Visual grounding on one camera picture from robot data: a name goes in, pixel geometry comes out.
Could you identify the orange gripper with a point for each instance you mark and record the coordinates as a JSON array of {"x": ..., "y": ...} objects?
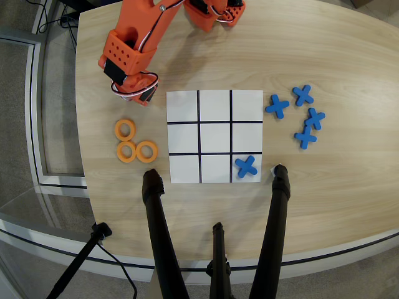
[{"x": 145, "y": 97}]

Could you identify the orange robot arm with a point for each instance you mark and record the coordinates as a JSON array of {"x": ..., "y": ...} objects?
[{"x": 146, "y": 21}]

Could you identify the white tic-tac-toe paper board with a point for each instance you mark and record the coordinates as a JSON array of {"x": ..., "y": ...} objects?
[{"x": 215, "y": 137}]

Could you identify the blue cross piece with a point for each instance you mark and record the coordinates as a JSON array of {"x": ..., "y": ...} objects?
[
  {"x": 303, "y": 95},
  {"x": 277, "y": 106},
  {"x": 315, "y": 118},
  {"x": 246, "y": 166},
  {"x": 305, "y": 137}
]

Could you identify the thick black tripod leg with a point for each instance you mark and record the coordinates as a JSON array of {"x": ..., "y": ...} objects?
[
  {"x": 159, "y": 224},
  {"x": 274, "y": 224}
]

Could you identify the slim black stand pole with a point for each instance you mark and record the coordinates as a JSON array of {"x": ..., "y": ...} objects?
[{"x": 84, "y": 255}]

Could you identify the thin black tripod leg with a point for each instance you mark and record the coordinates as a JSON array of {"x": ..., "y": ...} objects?
[{"x": 219, "y": 258}]

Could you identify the grey metal glass panel frame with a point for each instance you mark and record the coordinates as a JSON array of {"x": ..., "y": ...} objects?
[{"x": 31, "y": 102}]

